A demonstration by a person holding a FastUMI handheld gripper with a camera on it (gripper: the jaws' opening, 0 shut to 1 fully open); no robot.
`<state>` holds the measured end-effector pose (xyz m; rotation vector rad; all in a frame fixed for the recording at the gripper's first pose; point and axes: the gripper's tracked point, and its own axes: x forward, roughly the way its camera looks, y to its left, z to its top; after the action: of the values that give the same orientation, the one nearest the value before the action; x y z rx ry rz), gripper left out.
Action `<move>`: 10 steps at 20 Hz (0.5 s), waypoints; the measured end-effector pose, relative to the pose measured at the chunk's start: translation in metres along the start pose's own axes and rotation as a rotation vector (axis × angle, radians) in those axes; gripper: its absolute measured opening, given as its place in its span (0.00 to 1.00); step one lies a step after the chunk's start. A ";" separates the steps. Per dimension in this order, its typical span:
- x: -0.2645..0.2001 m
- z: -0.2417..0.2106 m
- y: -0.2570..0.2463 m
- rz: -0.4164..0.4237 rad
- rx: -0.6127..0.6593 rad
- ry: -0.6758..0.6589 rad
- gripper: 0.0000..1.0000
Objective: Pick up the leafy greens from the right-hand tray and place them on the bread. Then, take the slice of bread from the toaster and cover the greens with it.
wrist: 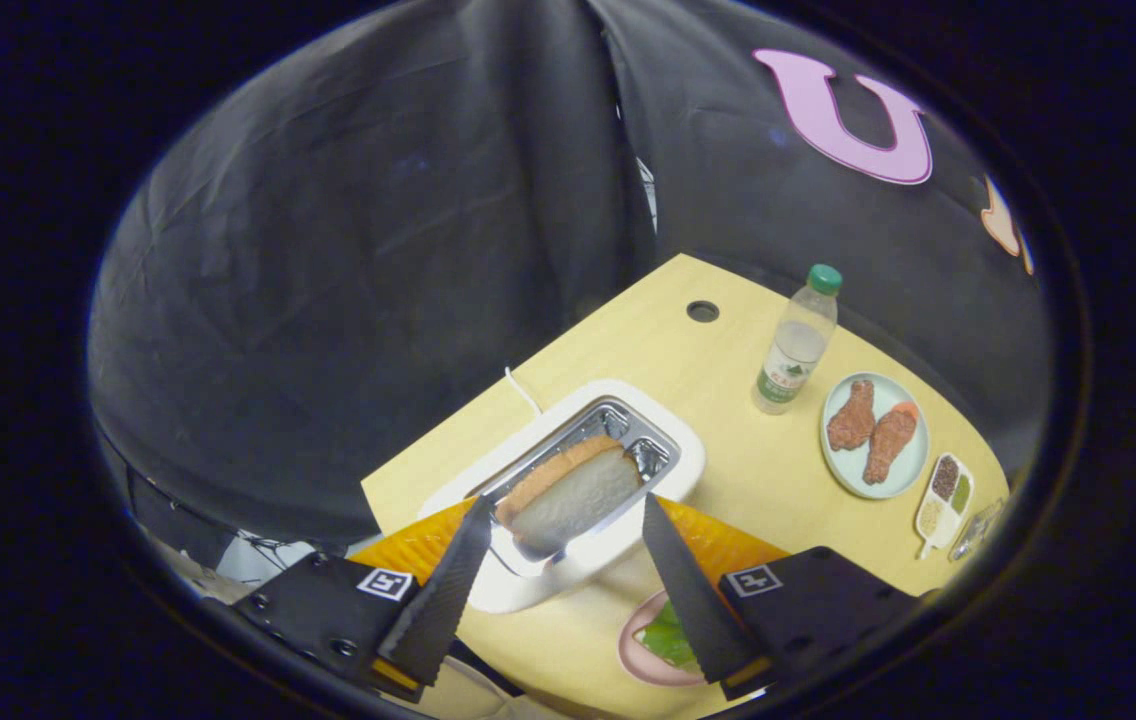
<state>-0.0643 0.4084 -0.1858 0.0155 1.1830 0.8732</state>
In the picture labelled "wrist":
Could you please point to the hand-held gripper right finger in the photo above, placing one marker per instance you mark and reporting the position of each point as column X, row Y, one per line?
column 693, row 590

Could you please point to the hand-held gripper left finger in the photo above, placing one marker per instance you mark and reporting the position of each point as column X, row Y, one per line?
column 433, row 600

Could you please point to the green lettuce leaf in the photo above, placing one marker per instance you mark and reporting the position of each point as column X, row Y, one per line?
column 663, row 635

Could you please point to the plain white bread slice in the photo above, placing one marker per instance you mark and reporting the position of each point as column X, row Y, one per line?
column 568, row 495

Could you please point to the pink round plate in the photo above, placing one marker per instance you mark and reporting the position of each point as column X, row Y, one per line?
column 633, row 655

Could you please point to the person's beige clothing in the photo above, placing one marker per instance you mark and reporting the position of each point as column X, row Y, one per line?
column 468, row 698

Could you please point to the white toaster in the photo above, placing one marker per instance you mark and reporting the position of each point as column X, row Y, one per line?
column 685, row 470

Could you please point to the brown meat piece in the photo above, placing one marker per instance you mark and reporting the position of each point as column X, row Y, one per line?
column 852, row 418
column 888, row 445

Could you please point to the pale green oval plate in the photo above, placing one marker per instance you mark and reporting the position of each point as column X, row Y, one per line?
column 903, row 465

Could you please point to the pile of yellow beans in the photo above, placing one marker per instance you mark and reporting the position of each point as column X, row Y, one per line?
column 931, row 516

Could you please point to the white divided dish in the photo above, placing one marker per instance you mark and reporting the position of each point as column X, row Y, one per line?
column 940, row 530

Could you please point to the clear water bottle green cap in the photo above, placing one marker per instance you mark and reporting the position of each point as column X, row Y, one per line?
column 793, row 350

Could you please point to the pile of dark beans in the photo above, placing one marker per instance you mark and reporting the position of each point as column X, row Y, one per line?
column 945, row 478

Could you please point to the orange carrot slice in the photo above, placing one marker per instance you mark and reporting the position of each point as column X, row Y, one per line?
column 908, row 410

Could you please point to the pile of green beans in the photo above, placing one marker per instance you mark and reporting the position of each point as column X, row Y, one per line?
column 961, row 494

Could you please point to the black backdrop cloth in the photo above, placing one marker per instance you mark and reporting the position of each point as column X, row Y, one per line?
column 378, row 250

